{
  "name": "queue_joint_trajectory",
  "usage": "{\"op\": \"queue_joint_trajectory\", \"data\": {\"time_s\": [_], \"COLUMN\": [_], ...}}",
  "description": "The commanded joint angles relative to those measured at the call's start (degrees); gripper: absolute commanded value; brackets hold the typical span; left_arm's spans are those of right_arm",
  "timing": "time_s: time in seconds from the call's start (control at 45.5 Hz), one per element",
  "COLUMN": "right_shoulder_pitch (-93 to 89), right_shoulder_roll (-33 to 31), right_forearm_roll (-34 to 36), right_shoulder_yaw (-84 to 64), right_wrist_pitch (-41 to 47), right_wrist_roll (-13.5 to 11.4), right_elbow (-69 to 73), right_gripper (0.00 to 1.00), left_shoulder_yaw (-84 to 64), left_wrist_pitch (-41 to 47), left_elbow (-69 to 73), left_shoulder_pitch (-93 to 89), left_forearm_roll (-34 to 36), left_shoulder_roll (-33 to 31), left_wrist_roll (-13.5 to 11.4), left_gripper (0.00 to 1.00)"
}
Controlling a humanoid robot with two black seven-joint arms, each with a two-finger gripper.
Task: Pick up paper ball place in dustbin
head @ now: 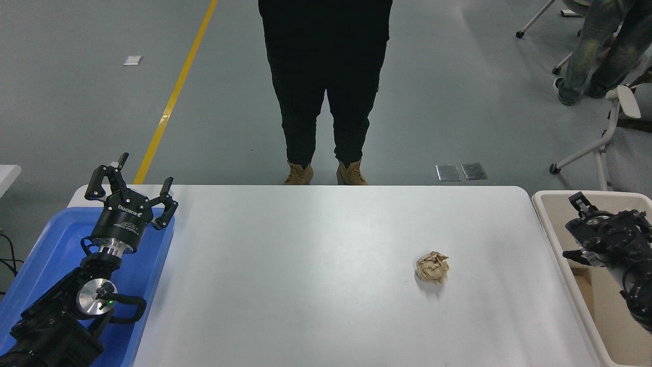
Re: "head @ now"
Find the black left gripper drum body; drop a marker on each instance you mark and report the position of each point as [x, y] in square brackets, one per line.
[122, 219]

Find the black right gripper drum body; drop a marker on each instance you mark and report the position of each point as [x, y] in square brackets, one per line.
[586, 232]

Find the tan paper ball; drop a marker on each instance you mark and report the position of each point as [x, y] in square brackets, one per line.
[432, 268]

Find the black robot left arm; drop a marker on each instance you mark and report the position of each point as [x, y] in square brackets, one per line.
[46, 316]

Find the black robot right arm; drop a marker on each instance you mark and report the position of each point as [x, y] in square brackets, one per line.
[631, 234]

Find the large pale bin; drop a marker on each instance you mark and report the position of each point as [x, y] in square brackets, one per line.
[555, 229]

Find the blue plastic tray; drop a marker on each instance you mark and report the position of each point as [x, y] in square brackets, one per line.
[56, 239]

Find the white chair with armrest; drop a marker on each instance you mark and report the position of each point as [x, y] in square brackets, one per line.
[614, 127]

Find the small white side table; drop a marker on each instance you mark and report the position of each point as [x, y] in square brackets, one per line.
[7, 178]

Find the silver floor plate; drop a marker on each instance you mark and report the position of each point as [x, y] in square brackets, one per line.
[448, 173]
[474, 171]

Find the small white floor tag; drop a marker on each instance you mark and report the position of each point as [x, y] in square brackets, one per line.
[132, 60]

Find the seated person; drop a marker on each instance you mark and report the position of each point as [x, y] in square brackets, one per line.
[593, 46]

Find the white wheeled chair base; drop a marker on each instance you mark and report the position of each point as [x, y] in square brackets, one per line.
[535, 18]

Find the standing person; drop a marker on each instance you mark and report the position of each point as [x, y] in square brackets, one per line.
[326, 76]

